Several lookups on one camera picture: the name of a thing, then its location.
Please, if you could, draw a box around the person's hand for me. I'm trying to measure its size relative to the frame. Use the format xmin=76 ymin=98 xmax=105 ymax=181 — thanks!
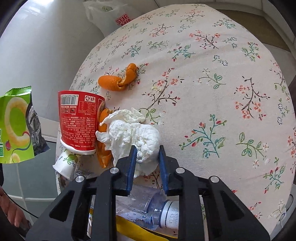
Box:
xmin=0 ymin=187 xmax=29 ymax=227

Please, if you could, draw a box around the white plastic shopping bag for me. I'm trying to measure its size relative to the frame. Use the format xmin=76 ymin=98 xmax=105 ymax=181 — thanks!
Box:
xmin=83 ymin=1 xmax=141 ymax=37

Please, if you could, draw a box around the white paper cup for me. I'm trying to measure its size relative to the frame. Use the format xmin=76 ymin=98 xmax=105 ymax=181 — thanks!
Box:
xmin=53 ymin=150 xmax=79 ymax=180

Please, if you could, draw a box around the orange peel under tissue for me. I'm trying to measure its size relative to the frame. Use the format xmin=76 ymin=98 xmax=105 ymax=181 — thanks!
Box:
xmin=96 ymin=108 xmax=112 ymax=168

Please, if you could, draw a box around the white tissue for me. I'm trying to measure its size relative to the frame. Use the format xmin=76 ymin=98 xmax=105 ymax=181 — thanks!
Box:
xmin=95 ymin=108 xmax=161 ymax=178

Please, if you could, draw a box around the orange peel piece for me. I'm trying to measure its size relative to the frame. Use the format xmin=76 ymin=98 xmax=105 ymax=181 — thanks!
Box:
xmin=98 ymin=63 xmax=137 ymax=91

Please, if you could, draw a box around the red instant noodle cup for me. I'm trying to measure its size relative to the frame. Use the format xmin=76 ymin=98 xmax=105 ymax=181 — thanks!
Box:
xmin=58 ymin=90 xmax=105 ymax=155

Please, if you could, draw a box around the floral tablecloth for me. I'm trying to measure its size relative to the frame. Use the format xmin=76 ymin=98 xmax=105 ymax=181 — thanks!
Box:
xmin=70 ymin=4 xmax=295 ymax=233

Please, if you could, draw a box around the clear plastic water bottle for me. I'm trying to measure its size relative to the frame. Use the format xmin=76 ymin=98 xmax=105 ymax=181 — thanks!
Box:
xmin=116 ymin=185 xmax=180 ymax=231

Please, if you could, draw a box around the yellow wrapper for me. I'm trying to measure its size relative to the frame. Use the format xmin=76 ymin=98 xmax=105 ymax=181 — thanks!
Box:
xmin=87 ymin=206 xmax=177 ymax=240

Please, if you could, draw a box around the green snack bag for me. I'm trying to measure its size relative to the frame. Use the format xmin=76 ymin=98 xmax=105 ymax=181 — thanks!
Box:
xmin=1 ymin=86 xmax=50 ymax=164

